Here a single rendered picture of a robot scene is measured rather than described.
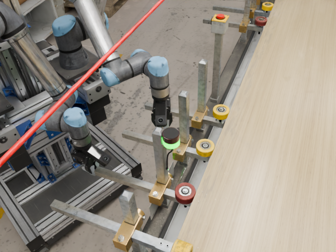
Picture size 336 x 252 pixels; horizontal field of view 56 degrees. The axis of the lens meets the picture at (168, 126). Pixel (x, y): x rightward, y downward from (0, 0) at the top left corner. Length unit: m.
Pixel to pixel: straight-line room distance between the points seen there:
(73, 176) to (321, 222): 1.58
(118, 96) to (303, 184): 2.20
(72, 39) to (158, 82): 0.59
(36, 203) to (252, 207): 1.45
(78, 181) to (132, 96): 1.20
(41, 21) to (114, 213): 2.97
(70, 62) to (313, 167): 1.22
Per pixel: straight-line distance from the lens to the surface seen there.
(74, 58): 1.69
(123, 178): 1.36
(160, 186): 1.30
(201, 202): 1.22
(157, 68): 1.18
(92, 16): 1.25
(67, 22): 1.63
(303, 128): 1.56
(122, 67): 1.23
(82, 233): 2.28
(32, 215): 2.21
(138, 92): 3.18
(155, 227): 1.40
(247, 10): 2.42
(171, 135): 1.08
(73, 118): 1.19
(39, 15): 4.55
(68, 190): 2.23
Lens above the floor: 1.93
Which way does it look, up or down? 44 degrees down
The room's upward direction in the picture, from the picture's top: 4 degrees counter-clockwise
